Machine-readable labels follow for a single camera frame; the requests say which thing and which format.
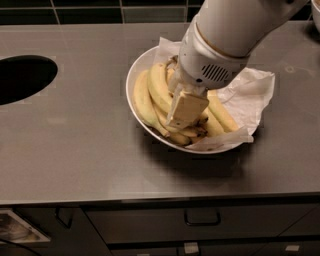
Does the grey drawer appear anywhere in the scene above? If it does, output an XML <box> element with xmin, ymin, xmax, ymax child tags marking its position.
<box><xmin>111</xmin><ymin>241</ymin><xmax>320</xmax><ymax>256</ymax></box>
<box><xmin>88</xmin><ymin>204</ymin><xmax>317</xmax><ymax>244</ymax></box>

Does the white crumpled paper liner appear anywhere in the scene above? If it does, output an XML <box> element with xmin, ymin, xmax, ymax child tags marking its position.
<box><xmin>153</xmin><ymin>36</ymin><xmax>276</xmax><ymax>152</ymax></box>

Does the grey centre drawer front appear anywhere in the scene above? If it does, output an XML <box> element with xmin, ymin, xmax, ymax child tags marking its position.
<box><xmin>88</xmin><ymin>204</ymin><xmax>317</xmax><ymax>244</ymax></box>

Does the white bowl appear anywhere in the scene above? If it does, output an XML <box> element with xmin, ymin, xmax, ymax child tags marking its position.
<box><xmin>125</xmin><ymin>45</ymin><xmax>258</xmax><ymax>155</ymax></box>

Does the black centre drawer handle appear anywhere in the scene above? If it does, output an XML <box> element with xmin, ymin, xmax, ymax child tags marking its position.
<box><xmin>184</xmin><ymin>208</ymin><xmax>221</xmax><ymax>227</ymax></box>

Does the grey left cabinet door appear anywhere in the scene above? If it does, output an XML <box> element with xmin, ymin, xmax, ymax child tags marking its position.
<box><xmin>15</xmin><ymin>207</ymin><xmax>110</xmax><ymax>256</ymax></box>

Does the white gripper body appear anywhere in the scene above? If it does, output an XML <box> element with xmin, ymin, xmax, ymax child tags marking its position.
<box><xmin>178</xmin><ymin>17</ymin><xmax>248</xmax><ymax>89</ymax></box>

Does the black left door handle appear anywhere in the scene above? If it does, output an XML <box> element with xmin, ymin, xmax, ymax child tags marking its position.
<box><xmin>55</xmin><ymin>207</ymin><xmax>73</xmax><ymax>229</ymax></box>

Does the dark round sink opening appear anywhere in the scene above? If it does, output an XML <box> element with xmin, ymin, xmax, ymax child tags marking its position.
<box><xmin>0</xmin><ymin>55</ymin><xmax>58</xmax><ymax>105</ymax></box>

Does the grey right cabinet front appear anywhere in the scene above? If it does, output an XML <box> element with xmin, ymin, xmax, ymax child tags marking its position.
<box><xmin>282</xmin><ymin>206</ymin><xmax>320</xmax><ymax>236</ymax></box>

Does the open drawer with contents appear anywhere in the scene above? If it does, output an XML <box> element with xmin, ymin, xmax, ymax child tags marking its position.
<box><xmin>0</xmin><ymin>209</ymin><xmax>51</xmax><ymax>244</ymax></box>

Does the grey lower drawer front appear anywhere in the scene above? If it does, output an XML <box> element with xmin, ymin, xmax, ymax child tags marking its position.
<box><xmin>111</xmin><ymin>241</ymin><xmax>320</xmax><ymax>256</ymax></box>

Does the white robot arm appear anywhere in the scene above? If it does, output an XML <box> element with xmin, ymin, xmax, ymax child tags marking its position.
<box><xmin>167</xmin><ymin>0</ymin><xmax>308</xmax><ymax>129</ymax></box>

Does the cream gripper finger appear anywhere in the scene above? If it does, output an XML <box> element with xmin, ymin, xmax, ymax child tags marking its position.
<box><xmin>168</xmin><ymin>68</ymin><xmax>181</xmax><ymax>94</ymax></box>
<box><xmin>166</xmin><ymin>84</ymin><xmax>209</xmax><ymax>130</ymax></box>

